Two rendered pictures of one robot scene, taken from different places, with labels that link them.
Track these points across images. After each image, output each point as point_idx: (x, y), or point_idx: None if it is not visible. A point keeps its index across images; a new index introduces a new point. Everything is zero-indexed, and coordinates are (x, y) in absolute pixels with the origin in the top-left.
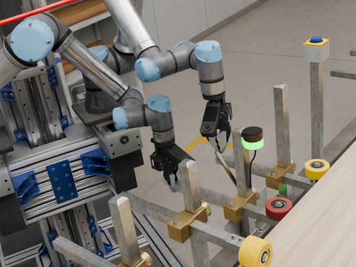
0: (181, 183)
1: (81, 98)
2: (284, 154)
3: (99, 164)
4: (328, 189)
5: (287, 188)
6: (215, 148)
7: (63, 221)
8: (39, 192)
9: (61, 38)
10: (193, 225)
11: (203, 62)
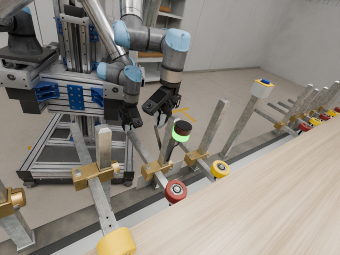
0: (95, 143)
1: None
2: (204, 146)
3: (98, 97)
4: (219, 193)
5: (197, 166)
6: (156, 123)
7: (79, 119)
8: (59, 97)
9: None
10: (90, 181)
11: (168, 46)
